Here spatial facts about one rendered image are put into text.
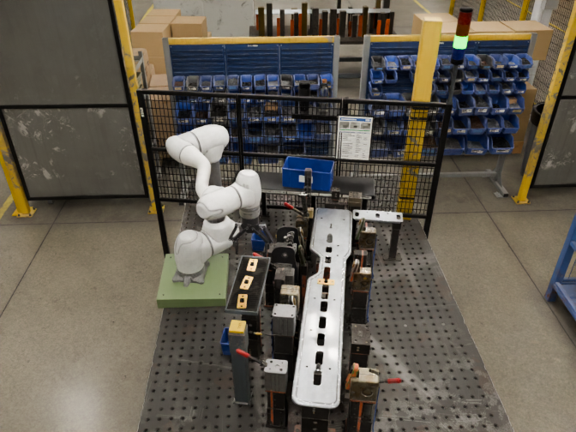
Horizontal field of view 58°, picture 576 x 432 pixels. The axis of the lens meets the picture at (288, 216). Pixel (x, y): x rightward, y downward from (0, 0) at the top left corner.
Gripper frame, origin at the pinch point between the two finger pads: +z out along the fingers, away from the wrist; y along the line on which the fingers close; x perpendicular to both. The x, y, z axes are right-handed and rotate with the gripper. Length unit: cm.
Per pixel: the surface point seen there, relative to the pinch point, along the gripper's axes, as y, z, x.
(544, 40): 228, -1, 370
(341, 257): 41, 24, 31
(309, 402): 32, 24, -59
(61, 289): -170, 124, 92
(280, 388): 20, 28, -51
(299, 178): 12, 14, 93
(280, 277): 13.2, 14.2, 0.4
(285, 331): 18.6, 21.7, -26.1
